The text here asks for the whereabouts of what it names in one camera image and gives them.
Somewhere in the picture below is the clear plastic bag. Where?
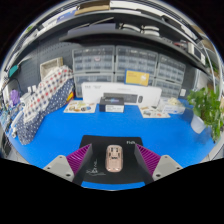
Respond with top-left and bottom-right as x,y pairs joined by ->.
159,97 -> 186,115

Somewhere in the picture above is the navy polka-dot cloth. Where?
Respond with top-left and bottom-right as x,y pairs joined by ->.
14,78 -> 76,146

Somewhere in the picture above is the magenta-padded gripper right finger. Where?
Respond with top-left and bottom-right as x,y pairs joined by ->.
133,143 -> 184,185

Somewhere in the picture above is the red blue checkered cloth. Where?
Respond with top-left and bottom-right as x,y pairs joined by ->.
23,65 -> 74,118

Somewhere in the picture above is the small white device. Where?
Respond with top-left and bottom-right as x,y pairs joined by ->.
20,85 -> 38,104

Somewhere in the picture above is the grey plastic drawer cabinet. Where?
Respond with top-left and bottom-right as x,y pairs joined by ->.
72,46 -> 116,74
73,72 -> 116,98
115,45 -> 159,75
114,72 -> 158,88
156,54 -> 187,83
153,79 -> 183,99

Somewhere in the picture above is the green potted plant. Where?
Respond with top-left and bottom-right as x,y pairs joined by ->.
186,87 -> 224,143

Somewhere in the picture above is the purple object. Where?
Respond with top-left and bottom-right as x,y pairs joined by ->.
9,89 -> 22,107

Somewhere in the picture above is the colourful printed leaflet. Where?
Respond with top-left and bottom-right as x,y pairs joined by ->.
138,104 -> 171,119
63,100 -> 98,114

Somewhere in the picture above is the long white keyboard box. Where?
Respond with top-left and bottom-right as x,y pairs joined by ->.
81,82 -> 163,106

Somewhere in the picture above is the yellow card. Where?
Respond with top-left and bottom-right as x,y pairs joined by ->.
124,69 -> 150,87

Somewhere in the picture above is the small black labelled box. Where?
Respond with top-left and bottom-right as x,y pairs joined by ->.
98,96 -> 126,114

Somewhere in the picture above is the white metal rack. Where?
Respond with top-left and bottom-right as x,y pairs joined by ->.
189,24 -> 224,98

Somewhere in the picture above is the black mouse pad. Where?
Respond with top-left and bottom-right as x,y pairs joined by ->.
74,134 -> 149,185

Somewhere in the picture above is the teal plastic object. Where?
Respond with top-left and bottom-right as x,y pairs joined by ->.
8,64 -> 20,78

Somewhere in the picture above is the yellow red small object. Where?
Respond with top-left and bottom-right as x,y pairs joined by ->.
66,91 -> 75,103

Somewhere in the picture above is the pink computer mouse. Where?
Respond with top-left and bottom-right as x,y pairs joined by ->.
105,144 -> 123,173

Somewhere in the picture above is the white plastic basket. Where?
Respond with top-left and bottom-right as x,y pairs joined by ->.
39,56 -> 64,81

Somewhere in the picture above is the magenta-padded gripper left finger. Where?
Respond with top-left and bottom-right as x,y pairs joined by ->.
43,143 -> 95,187

